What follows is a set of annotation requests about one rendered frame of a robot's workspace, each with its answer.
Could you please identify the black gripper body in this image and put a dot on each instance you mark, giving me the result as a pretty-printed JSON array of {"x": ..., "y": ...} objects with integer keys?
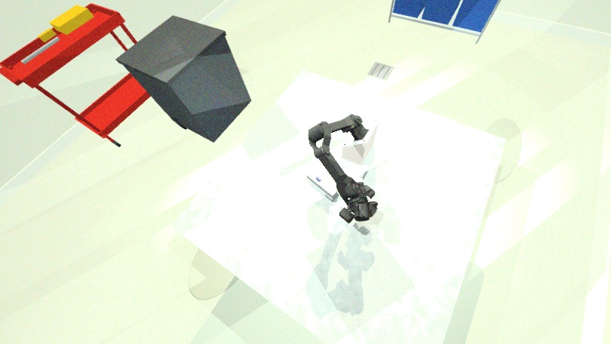
[{"x": 347, "y": 214}]

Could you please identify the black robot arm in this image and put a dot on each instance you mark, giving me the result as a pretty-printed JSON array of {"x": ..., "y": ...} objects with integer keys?
[{"x": 345, "y": 185}]

